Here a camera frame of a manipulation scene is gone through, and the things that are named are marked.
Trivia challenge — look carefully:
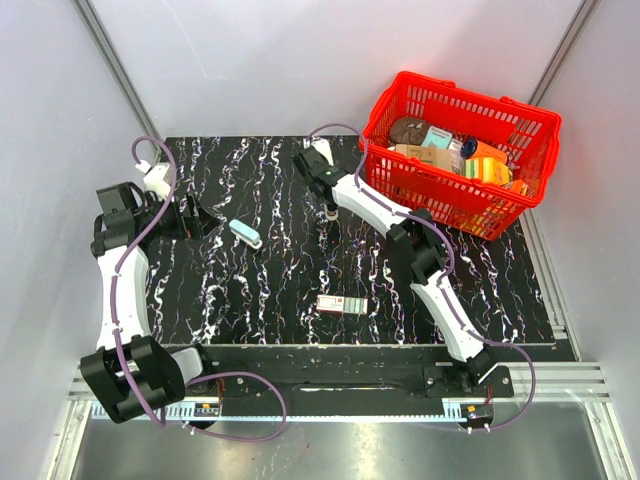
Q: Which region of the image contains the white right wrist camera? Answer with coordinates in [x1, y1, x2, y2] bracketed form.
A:
[303, 137, 334, 165]

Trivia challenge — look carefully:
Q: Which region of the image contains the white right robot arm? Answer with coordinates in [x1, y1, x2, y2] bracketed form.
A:
[293, 146, 497, 396]

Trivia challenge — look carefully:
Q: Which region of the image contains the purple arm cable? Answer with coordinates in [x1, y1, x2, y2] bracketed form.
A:
[305, 122, 536, 432]
[112, 135, 289, 443]

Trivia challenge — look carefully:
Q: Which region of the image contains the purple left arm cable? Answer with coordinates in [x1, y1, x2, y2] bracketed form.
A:
[112, 135, 289, 443]

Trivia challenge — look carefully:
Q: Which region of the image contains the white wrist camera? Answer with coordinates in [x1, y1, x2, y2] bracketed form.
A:
[303, 137, 334, 165]
[135, 160, 172, 201]

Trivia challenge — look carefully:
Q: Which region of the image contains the yellow orange box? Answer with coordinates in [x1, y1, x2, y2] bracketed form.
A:
[462, 157, 513, 186]

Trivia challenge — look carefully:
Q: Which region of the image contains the orange bottle blue cap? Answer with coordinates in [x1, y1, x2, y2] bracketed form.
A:
[460, 137, 508, 164]

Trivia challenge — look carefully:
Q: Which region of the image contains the red plastic shopping basket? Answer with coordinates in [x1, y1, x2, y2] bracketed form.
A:
[360, 71, 562, 240]

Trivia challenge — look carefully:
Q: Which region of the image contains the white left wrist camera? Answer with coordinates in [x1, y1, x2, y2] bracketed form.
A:
[135, 160, 172, 201]

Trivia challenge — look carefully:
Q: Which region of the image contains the teal small box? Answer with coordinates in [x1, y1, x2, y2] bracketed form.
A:
[421, 125, 453, 149]

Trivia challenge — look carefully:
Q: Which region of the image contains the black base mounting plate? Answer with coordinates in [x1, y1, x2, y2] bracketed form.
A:
[203, 345, 514, 419]

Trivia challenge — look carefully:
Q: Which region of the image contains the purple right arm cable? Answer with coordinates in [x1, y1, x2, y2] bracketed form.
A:
[305, 122, 536, 432]

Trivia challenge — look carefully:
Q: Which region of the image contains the aluminium frame rail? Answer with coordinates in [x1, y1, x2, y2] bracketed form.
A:
[64, 359, 614, 421]

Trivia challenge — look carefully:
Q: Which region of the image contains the light blue stapler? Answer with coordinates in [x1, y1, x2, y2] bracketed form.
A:
[229, 219, 262, 250]

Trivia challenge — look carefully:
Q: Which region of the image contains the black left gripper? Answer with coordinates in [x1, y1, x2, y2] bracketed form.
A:
[135, 189, 220, 240]

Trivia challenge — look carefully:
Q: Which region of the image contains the red white staple box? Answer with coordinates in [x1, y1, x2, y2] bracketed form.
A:
[317, 295, 368, 315]

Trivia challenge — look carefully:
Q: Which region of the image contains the beige and black stapler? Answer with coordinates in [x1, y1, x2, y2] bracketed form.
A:
[324, 203, 338, 221]

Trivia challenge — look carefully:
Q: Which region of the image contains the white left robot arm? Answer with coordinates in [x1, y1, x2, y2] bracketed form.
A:
[80, 182, 221, 424]

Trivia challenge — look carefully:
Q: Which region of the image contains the brown cardboard box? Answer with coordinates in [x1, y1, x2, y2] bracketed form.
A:
[388, 144, 454, 173]

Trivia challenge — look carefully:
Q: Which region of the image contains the brown round pouch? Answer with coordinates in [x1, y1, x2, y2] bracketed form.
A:
[388, 116, 430, 145]

